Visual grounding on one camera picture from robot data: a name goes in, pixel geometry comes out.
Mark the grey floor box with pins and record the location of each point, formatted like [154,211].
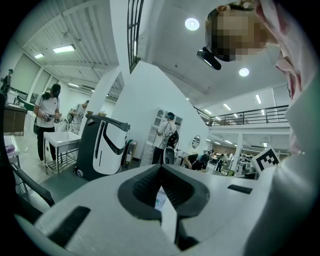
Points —
[131,152]

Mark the black head-worn camera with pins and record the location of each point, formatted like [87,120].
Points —
[210,60]

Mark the black white service robot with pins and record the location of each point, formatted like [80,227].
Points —
[86,150]

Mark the long strip light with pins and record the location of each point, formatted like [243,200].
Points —
[135,48]

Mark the white sink stand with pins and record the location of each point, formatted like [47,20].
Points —
[60,137]

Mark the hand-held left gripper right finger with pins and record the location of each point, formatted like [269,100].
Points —
[225,207]

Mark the black backpack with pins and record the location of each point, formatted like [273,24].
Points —
[173,138]

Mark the rectangular ceiling light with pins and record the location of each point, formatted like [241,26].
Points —
[63,48]
[39,55]

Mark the clear water bottle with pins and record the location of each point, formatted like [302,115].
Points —
[161,200]

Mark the round ceiling lamp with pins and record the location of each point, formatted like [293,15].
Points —
[192,24]
[244,72]

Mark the round wall mirror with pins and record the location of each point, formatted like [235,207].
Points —
[196,142]

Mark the white display cabinet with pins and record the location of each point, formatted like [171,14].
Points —
[152,135]

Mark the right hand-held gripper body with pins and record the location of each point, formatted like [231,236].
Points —
[266,160]

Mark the dark wooden counter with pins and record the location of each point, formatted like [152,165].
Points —
[15,120]

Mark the person's head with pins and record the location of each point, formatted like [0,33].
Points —
[235,32]

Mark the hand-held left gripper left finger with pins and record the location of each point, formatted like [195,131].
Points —
[100,212]

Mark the pink shirt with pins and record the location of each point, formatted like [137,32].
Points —
[287,37]

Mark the black metal railing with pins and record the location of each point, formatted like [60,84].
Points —
[250,111]
[129,50]

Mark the purple cloth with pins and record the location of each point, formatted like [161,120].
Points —
[10,148]

